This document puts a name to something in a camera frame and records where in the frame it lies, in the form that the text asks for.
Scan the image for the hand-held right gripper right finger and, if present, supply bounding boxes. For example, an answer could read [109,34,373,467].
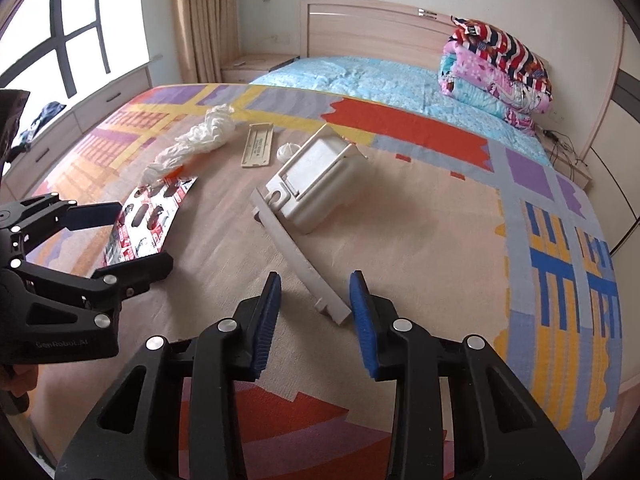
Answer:
[348,270,583,480]

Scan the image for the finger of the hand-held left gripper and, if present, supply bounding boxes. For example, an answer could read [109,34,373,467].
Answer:
[1,193,122,267]
[10,252,174,331]

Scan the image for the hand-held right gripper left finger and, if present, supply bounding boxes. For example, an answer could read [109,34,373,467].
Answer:
[55,271,283,480]

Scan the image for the silver red foil blister sheet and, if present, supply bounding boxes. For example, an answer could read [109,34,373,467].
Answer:
[102,176,199,267]

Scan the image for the long beige plastic bar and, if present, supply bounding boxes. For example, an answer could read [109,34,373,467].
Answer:
[250,187,357,326]

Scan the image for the white plastic bag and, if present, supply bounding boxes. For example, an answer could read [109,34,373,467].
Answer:
[141,104,236,183]

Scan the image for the white plastic box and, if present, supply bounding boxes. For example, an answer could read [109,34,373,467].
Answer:
[263,124,370,235]

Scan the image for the beige plastic plate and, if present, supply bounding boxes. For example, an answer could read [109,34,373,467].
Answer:
[240,123,275,169]

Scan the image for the person's left hand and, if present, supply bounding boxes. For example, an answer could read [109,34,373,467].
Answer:
[0,361,40,396]

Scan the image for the colourful patterned blanket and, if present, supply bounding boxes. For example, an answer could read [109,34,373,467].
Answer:
[10,82,626,480]

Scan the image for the dark blue cloth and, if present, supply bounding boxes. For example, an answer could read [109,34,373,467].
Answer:
[17,101,67,153]

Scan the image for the beige window bench cabinet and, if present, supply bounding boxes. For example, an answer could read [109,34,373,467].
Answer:
[0,62,153,196]

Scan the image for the dark framed window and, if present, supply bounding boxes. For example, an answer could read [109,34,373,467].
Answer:
[0,0,151,111]

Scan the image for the beige nightstand beside curtain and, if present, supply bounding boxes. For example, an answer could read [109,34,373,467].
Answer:
[220,53,300,84]

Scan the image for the beige curtain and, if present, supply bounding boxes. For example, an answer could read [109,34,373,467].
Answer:
[169,0,242,83]

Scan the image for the light blue floral quilt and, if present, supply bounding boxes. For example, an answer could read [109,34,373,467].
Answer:
[248,56,556,168]

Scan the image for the blue printed folded quilt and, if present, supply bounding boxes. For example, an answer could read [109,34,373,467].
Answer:
[439,72,538,133]

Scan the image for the pink printed folded quilt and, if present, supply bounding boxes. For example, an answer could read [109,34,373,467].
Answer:
[439,40,540,111]

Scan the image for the beige wooden headboard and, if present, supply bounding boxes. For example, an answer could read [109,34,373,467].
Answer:
[299,0,551,68]

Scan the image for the beige wardrobe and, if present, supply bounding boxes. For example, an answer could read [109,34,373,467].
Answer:
[580,10,640,271]

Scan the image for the beige nightstand with cables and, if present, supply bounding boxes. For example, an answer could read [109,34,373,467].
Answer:
[535,132,593,191]

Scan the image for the black cable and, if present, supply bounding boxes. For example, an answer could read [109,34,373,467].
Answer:
[537,129,586,166]

